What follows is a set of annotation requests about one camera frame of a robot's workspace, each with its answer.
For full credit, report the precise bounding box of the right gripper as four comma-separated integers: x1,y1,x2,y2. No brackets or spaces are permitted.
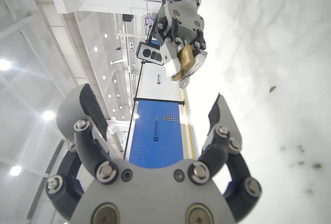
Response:
155,0,208,79

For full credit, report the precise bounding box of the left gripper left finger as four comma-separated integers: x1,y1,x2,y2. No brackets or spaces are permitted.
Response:
46,83,119,221

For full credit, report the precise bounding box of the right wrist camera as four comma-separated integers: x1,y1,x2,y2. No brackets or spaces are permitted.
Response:
136,13,165,66

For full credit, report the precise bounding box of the blue partition panel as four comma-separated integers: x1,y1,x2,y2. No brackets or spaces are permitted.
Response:
128,97,185,168

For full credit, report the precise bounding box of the brass padlock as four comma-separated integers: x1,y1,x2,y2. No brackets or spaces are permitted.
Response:
171,44,195,89

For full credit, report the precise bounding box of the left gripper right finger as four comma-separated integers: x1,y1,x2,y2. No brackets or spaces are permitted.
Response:
188,93,262,224

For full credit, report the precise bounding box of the white partition panel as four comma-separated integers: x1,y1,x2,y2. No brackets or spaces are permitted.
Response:
134,64,187,102

